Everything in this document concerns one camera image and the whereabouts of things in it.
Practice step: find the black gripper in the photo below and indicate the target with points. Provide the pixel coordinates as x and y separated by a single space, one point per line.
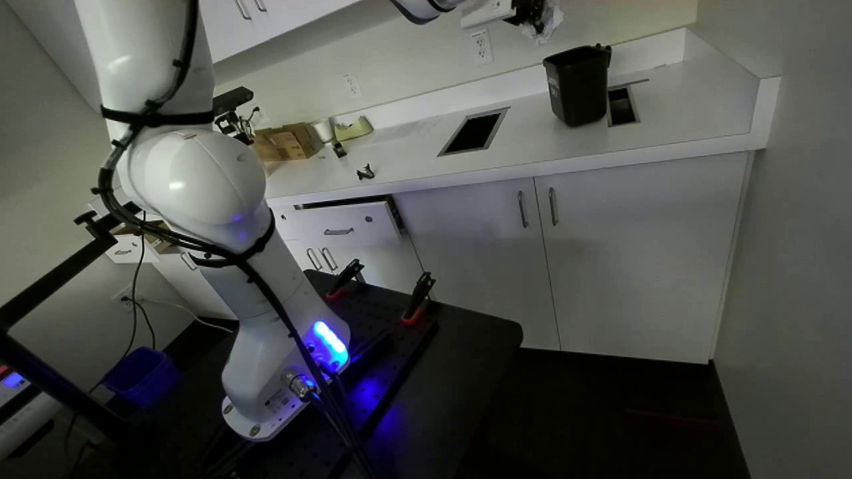
535 10

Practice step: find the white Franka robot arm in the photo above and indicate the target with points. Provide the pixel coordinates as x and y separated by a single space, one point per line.
194 176

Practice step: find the black waste bin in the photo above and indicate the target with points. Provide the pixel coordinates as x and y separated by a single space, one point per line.
576 85

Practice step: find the blue plastic bin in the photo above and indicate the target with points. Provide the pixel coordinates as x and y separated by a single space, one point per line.
141 376

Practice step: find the yellowish flat packet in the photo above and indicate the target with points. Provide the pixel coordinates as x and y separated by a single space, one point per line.
361 129

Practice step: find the small black clip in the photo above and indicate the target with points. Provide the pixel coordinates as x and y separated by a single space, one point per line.
366 171

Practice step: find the dark slim bottle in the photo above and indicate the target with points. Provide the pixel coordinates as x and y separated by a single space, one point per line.
338 139

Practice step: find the narrow white cabinet door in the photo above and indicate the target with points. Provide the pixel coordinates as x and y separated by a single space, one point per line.
482 262

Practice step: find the wide white cabinet door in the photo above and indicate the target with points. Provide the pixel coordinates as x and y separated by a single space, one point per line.
643 255

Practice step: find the brown cardboard box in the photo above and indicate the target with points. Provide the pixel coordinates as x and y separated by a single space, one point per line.
287 143

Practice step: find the white cabinet drawer front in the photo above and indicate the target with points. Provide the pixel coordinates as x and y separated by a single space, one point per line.
354 242

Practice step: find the black red table clamp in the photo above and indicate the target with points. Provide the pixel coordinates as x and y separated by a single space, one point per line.
345 279
419 295

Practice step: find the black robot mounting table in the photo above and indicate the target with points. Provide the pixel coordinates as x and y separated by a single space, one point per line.
442 389

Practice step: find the white wall outlet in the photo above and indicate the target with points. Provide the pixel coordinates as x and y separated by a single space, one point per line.
481 45

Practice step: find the black camera on stand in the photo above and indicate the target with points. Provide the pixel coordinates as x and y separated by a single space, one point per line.
233 103

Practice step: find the black metal frame stand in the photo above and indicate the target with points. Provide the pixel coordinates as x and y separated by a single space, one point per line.
43 283

